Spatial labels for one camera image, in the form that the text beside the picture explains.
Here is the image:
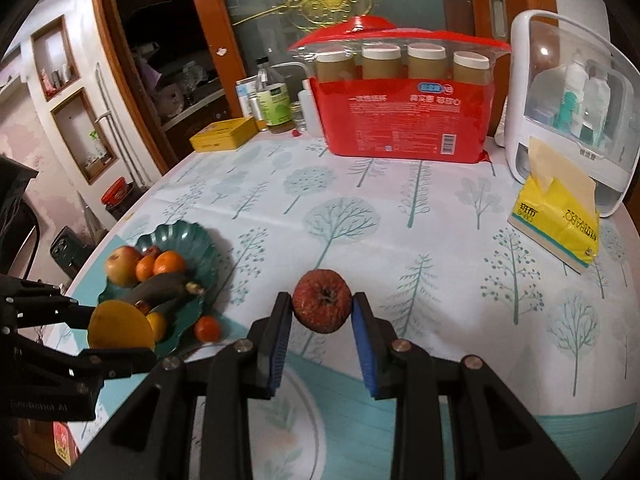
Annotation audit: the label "mandarin with stem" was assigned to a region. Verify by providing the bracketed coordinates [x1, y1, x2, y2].
[135, 255, 158, 282]

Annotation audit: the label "red paper cup package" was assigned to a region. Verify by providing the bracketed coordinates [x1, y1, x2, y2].
[287, 16, 513, 165]

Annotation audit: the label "teal bottle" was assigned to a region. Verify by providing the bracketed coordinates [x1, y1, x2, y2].
[555, 90, 583, 133]

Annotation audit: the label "green scalloped plate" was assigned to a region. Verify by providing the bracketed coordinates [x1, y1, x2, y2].
[97, 220, 221, 360]

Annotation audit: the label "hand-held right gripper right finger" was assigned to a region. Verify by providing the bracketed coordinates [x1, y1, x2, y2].
[350, 291, 583, 480]

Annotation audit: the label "small yellow orange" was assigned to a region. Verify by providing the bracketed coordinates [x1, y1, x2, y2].
[146, 312, 167, 343]

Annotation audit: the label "blue and white carton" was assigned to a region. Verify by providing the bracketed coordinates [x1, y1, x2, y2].
[236, 77, 258, 120]

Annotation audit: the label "yellow tissue pack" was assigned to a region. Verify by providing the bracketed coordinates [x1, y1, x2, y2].
[507, 136, 601, 275]

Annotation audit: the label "red bucket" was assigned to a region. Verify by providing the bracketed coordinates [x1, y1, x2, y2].
[100, 176, 137, 211]

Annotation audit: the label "wooden glass door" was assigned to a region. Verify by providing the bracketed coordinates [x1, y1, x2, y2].
[182, 0, 558, 111]

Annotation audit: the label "small wrinkled red apple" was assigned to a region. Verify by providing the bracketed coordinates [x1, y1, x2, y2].
[291, 269, 353, 335]

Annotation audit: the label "wooden cabinet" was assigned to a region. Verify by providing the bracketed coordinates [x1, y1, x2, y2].
[87, 0, 241, 176]

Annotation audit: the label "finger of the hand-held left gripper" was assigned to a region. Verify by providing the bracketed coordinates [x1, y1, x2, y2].
[20, 340, 158, 380]
[0, 274, 96, 331]

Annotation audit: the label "small mandarin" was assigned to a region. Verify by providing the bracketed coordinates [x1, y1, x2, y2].
[152, 251, 187, 277]

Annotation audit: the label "large yellow orange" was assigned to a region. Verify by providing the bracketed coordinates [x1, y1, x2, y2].
[87, 300, 156, 351]

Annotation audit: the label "red paper packet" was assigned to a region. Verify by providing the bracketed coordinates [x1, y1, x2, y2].
[52, 420, 81, 466]

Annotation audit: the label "clear bottle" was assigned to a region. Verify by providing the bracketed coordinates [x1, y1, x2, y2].
[582, 67, 612, 133]

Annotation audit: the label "white wall pipes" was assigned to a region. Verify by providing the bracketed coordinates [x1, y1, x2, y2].
[94, 62, 146, 186]

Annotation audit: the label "dark overripe banana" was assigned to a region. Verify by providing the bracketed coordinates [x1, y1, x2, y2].
[120, 274, 207, 311]

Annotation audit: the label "yellow tin box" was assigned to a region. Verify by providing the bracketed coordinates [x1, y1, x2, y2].
[189, 116, 259, 153]

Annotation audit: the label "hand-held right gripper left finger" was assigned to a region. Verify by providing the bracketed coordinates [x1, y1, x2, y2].
[60, 291, 293, 480]

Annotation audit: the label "green label jar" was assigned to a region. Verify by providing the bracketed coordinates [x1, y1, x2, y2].
[257, 85, 293, 135]

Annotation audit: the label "black chair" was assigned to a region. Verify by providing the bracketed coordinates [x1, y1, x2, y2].
[0, 155, 40, 281]

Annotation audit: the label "white door lock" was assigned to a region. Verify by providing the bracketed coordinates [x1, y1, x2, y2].
[485, 0, 507, 36]

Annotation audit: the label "large red apple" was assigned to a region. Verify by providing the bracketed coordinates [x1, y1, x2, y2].
[104, 246, 143, 288]

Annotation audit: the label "stack of paper cups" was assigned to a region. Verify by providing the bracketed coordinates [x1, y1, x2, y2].
[361, 43, 402, 80]
[314, 45, 357, 82]
[452, 51, 490, 85]
[406, 43, 447, 80]

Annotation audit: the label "white plastic bottle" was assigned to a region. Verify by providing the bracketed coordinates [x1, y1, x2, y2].
[298, 79, 326, 136]

